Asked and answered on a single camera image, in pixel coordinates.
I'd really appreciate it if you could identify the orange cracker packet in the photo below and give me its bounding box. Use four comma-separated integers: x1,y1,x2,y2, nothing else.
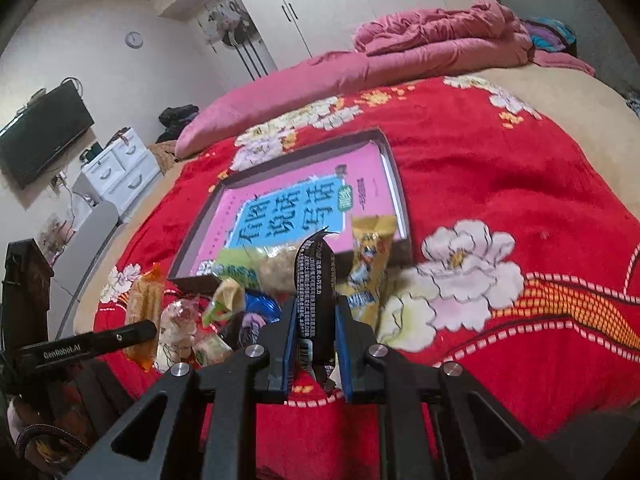
124,263,165,372

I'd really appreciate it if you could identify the clear bag meat floss snack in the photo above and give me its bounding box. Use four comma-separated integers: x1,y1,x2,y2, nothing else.
250,244,299,294

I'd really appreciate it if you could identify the black snack bar wrapper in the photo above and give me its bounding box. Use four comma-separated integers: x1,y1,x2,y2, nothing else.
294,228,336,390

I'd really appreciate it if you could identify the green snack packet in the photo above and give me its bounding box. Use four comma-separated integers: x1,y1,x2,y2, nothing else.
198,248,259,327

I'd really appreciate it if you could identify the round cake in clear wrapper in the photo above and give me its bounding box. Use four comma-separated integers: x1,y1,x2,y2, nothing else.
193,333,233,367

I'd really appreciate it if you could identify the blue snack packet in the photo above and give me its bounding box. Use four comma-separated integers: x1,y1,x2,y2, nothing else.
244,289,282,323

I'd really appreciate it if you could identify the clear wrapped pastry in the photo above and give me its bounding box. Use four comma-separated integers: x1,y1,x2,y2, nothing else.
154,299,200,373

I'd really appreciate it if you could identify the dark shallow box tray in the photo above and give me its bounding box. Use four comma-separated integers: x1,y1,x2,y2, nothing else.
168,129,413,292

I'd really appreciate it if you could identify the yellow snack packet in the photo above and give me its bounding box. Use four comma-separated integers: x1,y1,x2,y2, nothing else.
336,214,397,330

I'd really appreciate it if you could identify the red floral blanket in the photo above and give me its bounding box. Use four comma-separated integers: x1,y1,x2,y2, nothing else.
92,75,640,480

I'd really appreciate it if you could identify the pink and blue book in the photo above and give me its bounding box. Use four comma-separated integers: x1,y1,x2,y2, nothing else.
181,141,397,276

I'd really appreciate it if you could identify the white drawer cabinet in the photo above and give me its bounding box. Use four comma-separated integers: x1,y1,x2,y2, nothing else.
72,128,160,217

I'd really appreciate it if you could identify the black clothes pile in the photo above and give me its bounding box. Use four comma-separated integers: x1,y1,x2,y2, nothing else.
156,104,200,143

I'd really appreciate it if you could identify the beige bed sheet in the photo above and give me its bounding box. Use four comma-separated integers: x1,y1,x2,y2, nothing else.
477,64,640,216

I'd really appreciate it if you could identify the pink quilt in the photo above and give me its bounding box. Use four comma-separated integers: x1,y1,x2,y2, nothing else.
175,0,594,159

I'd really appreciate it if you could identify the white wardrobe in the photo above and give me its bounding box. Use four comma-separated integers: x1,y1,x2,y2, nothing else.
151,0,475,89

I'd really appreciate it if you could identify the teal purple clothes pile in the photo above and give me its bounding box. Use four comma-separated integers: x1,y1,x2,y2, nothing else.
523,18,577,56

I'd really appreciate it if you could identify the wall mounted television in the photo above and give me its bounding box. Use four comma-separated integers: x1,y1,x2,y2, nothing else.
1,80,94,190

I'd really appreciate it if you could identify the round wall clock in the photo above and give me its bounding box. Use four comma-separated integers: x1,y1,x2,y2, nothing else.
125,32,143,50

